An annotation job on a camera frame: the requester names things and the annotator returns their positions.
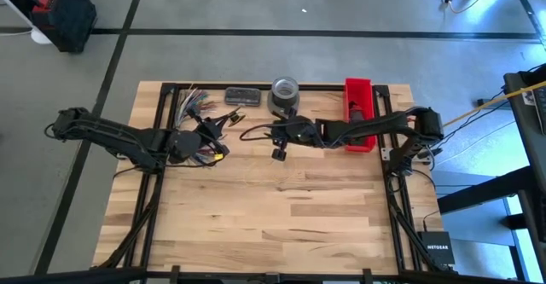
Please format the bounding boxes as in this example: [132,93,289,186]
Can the dark tool in bin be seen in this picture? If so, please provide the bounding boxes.
[348,100,367,125]

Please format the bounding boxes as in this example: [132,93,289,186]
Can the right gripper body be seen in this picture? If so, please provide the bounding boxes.
[270,107,319,162]

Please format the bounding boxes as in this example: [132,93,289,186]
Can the yellow hanging cord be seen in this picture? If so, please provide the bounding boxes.
[443,81,546,128]

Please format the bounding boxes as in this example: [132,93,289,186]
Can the black computer tower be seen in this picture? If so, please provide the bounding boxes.
[30,0,98,54]

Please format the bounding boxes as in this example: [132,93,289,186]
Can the black aluminium table frame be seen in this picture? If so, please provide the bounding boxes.
[0,81,546,284]

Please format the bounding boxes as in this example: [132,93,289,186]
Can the red plastic bin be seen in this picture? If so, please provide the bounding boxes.
[343,77,377,154]

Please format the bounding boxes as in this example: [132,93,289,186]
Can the black tape roll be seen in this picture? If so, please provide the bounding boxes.
[271,76,300,108]

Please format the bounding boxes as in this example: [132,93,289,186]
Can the dark plastic parts case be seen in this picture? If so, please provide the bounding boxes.
[224,86,263,107]

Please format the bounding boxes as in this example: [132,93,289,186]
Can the black desk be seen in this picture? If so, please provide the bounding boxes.
[437,63,546,283]

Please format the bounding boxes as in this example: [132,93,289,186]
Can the grey duct tape roll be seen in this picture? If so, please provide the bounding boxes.
[267,90,301,119]

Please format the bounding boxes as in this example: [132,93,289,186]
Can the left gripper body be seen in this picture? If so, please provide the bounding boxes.
[187,107,231,157]

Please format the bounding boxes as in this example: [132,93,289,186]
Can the bundle of coloured wires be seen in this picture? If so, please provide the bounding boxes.
[173,84,225,166]

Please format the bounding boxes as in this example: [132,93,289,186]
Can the black Netgear network switch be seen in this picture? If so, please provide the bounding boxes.
[416,230,456,266]

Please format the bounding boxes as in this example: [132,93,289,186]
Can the white rounded floor object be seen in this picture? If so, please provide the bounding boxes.
[30,26,53,45]

